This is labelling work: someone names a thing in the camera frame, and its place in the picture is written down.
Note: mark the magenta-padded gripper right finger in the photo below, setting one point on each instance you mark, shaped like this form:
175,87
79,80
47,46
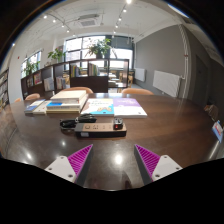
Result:
148,160

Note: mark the large black-framed window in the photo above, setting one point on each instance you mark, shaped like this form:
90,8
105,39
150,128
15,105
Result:
74,45

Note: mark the potted plant by window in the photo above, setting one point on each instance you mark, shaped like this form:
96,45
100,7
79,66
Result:
30,67

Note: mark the thick white book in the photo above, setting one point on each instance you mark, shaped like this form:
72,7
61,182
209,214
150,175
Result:
68,95

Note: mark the small potted plant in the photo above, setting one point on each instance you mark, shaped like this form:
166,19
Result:
56,54

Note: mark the blue and red card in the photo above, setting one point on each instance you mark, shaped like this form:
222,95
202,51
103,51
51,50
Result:
217,130

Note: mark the white wall pipes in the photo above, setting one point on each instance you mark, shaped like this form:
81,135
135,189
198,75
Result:
185,60

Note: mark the small white radiator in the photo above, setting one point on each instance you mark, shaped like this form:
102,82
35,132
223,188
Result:
140,74

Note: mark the ceiling air conditioner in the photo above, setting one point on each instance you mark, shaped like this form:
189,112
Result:
88,21

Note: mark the beige book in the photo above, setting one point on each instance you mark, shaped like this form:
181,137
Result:
63,111

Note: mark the large potted plant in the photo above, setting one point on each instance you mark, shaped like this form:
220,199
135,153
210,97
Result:
99,47

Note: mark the wall bookshelf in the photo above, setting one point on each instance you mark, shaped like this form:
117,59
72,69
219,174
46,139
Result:
3,88

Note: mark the small blue book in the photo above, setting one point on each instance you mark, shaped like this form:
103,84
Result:
33,106

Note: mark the light wooden tables and chairs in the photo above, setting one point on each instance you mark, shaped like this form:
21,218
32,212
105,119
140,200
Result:
116,80

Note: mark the blue-spined white book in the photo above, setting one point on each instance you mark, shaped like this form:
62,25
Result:
66,105

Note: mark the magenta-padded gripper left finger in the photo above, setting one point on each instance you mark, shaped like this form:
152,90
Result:
80,160

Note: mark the dark power strip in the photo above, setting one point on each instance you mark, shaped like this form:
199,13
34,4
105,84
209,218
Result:
96,129

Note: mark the orange chair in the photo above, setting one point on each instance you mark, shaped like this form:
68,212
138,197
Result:
136,91
32,96
17,99
78,89

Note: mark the dark open shelf unit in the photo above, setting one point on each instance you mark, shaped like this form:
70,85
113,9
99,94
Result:
83,81

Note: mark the colourful illustrated book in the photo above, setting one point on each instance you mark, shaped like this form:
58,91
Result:
98,106

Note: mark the ceiling spotlights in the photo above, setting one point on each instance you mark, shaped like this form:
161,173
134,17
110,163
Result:
124,10

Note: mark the purple and white book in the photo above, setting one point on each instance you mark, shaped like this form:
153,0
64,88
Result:
128,107

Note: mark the thin white book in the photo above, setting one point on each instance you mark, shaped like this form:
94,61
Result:
41,108

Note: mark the brown chair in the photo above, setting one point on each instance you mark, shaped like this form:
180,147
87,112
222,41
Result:
211,111

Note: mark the large white radiator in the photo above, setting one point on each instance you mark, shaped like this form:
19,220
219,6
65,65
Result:
166,83

